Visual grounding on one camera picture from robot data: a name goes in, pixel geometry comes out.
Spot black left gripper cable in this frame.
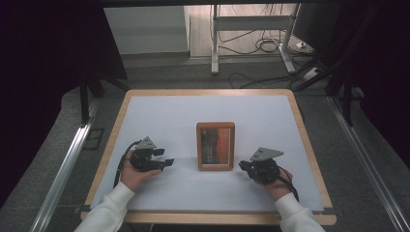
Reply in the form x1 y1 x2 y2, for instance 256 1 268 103
112 140 142 189

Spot white metal desk frame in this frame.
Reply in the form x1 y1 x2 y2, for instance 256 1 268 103
210 3 302 75

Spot wooden table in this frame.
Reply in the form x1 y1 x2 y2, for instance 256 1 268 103
79 88 337 226

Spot white power strip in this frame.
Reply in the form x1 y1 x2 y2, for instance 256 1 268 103
303 67 323 81

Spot person's left hand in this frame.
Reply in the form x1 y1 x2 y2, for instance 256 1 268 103
120 150 162 193

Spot white cabinet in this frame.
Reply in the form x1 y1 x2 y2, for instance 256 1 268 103
103 5 190 56

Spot aluminium rail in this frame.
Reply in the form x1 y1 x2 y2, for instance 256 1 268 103
30 98 101 232
327 96 410 232

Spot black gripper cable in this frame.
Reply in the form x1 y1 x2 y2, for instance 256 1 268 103
276 165 300 203
112 140 142 189

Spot black floor plate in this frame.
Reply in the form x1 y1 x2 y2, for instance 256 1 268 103
82 128 105 151

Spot black floor cables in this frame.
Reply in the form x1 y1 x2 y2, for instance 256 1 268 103
218 4 318 90

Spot black metal stand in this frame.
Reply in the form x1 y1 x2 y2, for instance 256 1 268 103
291 6 381 128
78 69 132 125

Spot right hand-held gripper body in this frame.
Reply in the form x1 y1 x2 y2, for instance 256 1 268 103
245 146 285 186

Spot person's right hand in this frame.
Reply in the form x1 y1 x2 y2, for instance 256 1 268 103
257 167 295 202

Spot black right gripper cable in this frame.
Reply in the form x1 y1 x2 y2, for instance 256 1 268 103
276 165 300 203

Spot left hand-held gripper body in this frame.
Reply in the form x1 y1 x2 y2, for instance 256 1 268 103
129 135 166 172

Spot white table mat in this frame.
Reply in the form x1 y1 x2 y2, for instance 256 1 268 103
90 94 325 213

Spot dark curtain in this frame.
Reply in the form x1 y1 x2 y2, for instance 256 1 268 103
335 0 410 162
0 0 129 207

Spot wooden photo frame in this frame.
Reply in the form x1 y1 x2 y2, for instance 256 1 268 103
195 121 236 172

